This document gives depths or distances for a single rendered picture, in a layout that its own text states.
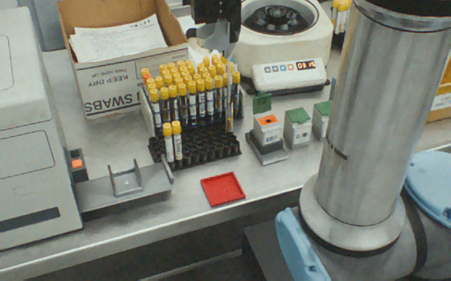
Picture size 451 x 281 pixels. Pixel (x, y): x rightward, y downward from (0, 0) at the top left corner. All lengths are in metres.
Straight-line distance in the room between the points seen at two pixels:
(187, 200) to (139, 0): 0.58
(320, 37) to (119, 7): 0.50
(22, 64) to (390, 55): 0.59
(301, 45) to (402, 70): 0.82
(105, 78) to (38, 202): 0.34
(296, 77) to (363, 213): 0.72
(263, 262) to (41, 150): 0.37
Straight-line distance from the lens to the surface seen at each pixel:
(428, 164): 0.70
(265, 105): 1.07
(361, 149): 0.50
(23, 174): 0.89
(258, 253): 0.85
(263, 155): 1.08
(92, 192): 1.00
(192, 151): 1.07
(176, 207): 1.01
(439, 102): 1.22
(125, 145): 1.14
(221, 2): 0.90
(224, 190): 1.03
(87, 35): 1.37
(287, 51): 1.25
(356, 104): 0.47
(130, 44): 1.32
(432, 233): 0.67
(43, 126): 0.83
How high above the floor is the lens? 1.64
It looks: 42 degrees down
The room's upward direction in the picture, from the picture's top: straight up
